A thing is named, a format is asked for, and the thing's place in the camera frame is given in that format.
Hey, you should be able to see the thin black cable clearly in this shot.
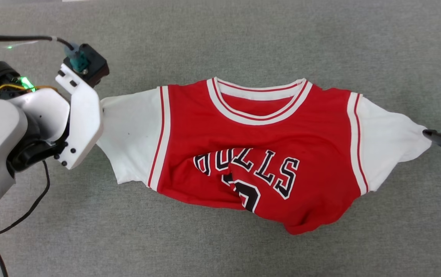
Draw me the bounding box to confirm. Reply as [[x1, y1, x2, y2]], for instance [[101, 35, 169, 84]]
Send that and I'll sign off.
[[0, 160, 51, 249]]

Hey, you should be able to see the left gripper body white housing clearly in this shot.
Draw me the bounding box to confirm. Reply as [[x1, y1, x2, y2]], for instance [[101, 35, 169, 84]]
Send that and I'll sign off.
[[0, 61, 104, 170]]

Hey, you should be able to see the red white Bulls jersey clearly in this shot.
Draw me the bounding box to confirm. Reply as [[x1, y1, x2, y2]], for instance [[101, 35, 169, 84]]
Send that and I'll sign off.
[[96, 77, 433, 235]]

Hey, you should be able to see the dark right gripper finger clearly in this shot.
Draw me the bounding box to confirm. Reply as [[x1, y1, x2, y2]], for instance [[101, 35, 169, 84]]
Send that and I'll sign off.
[[422, 129, 441, 157]]

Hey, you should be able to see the grey fabric sofa seat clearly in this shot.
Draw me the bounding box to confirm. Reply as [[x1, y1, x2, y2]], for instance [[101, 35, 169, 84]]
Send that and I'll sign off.
[[0, 0, 441, 277]]

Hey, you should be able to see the black cable with teal plug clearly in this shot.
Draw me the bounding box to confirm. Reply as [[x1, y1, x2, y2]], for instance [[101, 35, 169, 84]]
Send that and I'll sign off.
[[0, 34, 91, 74]]

